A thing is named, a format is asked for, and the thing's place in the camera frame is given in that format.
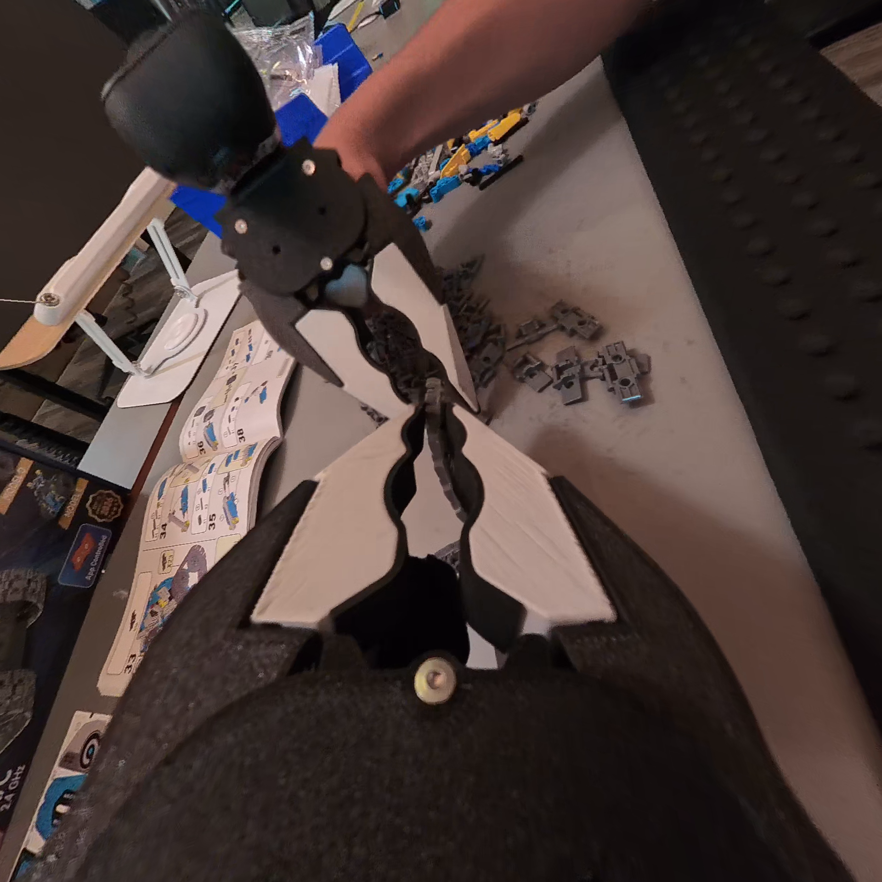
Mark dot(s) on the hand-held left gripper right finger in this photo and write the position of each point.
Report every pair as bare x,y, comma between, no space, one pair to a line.
530,544

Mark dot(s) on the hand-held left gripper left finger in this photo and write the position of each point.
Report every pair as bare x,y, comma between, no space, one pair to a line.
331,544

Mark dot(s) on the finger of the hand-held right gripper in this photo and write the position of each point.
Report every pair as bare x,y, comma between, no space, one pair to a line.
420,310
344,351

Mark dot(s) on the pile of grey track links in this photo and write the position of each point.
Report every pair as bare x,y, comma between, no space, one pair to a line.
482,331

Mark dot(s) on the person's right forearm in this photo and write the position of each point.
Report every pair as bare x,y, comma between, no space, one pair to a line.
468,76

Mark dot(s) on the grey desk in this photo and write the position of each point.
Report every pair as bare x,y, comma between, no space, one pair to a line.
620,482

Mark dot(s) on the instruction booklet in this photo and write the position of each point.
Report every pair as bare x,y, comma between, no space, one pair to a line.
213,468

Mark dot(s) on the pile of small coloured bricks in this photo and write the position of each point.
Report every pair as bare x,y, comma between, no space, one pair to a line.
455,172

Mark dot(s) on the clear plastic bags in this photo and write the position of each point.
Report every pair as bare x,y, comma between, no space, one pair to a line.
289,55

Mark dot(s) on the blue storage bin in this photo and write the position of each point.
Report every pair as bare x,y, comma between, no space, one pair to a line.
337,62

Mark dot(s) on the white book stand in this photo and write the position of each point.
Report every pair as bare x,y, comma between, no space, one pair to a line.
172,331

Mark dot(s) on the black partition panel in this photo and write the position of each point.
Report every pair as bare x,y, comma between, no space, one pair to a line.
48,138

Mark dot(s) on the robot kit box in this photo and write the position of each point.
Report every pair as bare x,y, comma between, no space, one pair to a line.
41,524

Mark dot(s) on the blue sticker sheet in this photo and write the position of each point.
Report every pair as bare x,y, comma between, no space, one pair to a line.
69,765

